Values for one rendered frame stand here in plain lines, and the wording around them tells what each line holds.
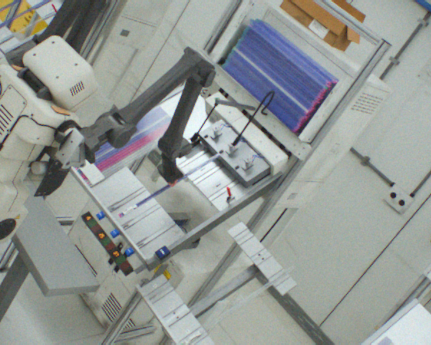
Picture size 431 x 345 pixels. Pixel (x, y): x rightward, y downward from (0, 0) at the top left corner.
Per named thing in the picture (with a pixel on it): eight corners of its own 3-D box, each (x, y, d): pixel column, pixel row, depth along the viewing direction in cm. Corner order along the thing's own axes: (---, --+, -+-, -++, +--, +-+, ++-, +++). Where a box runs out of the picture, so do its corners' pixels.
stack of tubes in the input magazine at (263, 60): (294, 134, 266) (332, 80, 257) (220, 66, 290) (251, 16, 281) (309, 136, 276) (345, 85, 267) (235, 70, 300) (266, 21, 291)
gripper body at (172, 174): (169, 161, 261) (168, 149, 255) (184, 177, 256) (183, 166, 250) (156, 169, 259) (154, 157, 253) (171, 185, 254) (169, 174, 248)
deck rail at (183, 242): (149, 272, 257) (147, 264, 252) (146, 268, 258) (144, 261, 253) (282, 181, 281) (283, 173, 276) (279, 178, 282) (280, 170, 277)
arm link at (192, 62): (192, 35, 212) (212, 52, 208) (199, 57, 224) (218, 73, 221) (90, 123, 205) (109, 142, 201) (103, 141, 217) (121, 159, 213)
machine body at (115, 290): (119, 368, 303) (185, 274, 281) (48, 264, 336) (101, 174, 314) (202, 343, 355) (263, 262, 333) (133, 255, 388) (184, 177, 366)
